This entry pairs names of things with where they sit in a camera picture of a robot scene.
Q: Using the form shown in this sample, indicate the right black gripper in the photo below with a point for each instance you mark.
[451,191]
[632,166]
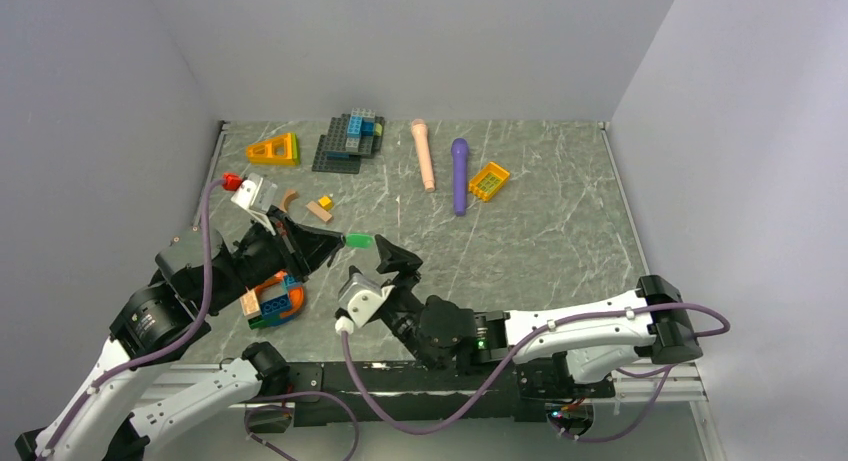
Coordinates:
[396,258]

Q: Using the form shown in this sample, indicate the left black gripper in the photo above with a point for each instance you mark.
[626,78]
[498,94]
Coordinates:
[302,247]

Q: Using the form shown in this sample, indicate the green key tag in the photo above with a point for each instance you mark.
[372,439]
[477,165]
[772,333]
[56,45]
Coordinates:
[359,240]

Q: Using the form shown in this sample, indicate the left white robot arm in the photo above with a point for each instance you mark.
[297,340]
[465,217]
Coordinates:
[197,276]

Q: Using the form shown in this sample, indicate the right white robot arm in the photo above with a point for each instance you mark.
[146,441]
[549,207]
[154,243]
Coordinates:
[595,338]

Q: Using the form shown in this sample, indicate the wooden rectangular block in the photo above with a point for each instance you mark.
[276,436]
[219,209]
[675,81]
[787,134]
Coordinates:
[320,212]

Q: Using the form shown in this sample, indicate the small yellow cube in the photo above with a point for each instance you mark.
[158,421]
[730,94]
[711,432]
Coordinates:
[326,202]

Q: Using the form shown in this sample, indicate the orange curved track piece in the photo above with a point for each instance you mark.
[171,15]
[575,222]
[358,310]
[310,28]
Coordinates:
[283,284]

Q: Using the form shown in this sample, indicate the wooden arch block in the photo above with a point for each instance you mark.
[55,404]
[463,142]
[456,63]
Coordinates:
[288,197]

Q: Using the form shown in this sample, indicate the blue toy brick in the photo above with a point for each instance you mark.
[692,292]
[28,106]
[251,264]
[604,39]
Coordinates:
[275,307]

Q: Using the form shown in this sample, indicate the beige toy brick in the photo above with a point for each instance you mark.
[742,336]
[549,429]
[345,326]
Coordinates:
[250,304]

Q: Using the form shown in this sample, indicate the green toy brick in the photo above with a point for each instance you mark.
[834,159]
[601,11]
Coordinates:
[258,323]

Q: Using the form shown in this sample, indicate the orange yellow triangular block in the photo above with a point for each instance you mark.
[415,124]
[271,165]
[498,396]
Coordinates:
[281,150]

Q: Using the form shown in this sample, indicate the grey blue brick stack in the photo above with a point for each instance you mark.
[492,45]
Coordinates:
[349,139]

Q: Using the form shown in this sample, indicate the yellow grid brick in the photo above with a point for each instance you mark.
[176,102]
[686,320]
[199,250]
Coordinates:
[488,181]

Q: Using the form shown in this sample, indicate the purple toy microphone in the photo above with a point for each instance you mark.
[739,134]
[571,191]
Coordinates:
[459,154]

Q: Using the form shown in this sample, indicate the pink toy microphone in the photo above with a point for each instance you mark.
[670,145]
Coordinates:
[419,132]

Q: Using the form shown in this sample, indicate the black base bar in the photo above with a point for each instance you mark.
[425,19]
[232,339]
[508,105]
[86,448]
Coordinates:
[311,410]

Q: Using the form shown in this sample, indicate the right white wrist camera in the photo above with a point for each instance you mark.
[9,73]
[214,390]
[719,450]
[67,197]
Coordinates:
[358,304]

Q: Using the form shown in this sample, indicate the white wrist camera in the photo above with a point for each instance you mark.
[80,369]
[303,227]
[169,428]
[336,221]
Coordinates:
[358,304]
[256,195]

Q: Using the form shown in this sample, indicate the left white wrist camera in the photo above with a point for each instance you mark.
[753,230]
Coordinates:
[256,195]

